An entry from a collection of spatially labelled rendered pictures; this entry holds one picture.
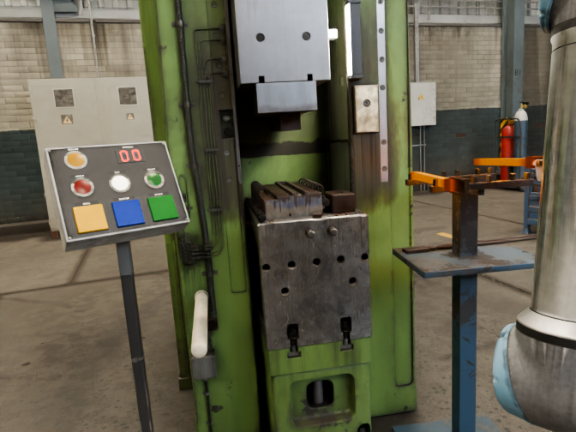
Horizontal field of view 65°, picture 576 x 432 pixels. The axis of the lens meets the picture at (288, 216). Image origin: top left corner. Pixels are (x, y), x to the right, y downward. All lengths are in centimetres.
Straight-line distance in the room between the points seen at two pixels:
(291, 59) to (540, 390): 117
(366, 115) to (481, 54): 806
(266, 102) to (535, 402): 112
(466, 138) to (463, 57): 149
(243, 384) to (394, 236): 83
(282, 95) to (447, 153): 778
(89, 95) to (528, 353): 639
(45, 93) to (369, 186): 560
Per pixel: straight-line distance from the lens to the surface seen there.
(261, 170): 202
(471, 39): 962
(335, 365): 172
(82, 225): 132
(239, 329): 181
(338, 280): 159
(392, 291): 190
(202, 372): 182
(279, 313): 159
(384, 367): 202
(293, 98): 155
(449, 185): 136
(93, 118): 675
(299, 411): 183
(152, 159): 145
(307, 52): 158
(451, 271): 146
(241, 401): 195
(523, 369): 82
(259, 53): 155
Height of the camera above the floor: 120
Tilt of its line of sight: 10 degrees down
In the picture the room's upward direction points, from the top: 4 degrees counter-clockwise
